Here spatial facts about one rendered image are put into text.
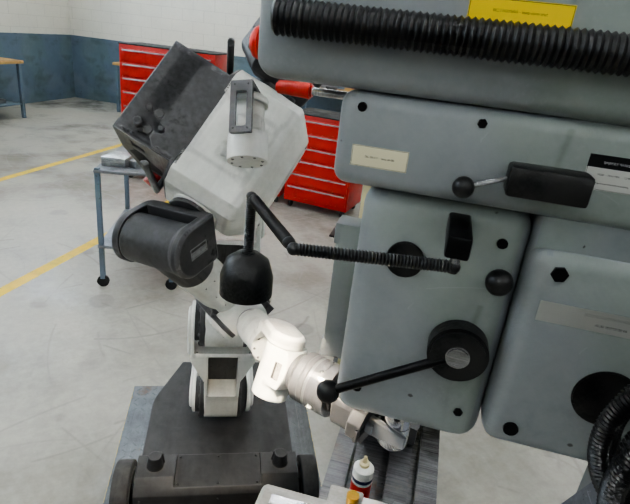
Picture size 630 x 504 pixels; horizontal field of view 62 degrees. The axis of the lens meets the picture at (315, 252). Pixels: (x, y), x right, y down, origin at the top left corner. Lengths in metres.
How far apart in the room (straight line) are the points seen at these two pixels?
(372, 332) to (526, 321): 0.18
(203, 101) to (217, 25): 9.62
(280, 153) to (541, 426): 0.61
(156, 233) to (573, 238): 0.64
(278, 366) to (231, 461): 0.80
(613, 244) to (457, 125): 0.20
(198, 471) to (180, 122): 1.04
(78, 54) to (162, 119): 11.19
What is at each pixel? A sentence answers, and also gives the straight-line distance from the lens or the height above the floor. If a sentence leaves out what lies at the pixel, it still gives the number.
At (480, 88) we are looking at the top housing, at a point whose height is 1.75.
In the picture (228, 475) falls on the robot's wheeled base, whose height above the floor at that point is 0.59.
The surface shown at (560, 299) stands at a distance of 0.62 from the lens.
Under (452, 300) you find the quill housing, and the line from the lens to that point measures 0.63.
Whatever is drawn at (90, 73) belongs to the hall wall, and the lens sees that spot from 12.04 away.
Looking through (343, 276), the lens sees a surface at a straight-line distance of 0.72.
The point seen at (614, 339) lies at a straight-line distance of 0.65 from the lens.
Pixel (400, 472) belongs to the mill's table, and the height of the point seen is 0.93.
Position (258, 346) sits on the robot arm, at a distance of 1.01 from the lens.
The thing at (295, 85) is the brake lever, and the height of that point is 1.71.
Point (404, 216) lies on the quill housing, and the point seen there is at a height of 1.60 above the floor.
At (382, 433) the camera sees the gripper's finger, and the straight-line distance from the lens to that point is 0.84.
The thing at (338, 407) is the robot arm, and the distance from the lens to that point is 0.85.
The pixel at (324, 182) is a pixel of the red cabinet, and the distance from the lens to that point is 5.45.
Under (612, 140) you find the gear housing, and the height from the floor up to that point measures 1.72.
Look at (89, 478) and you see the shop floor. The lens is 2.52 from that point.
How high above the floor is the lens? 1.78
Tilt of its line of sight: 23 degrees down
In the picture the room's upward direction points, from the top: 7 degrees clockwise
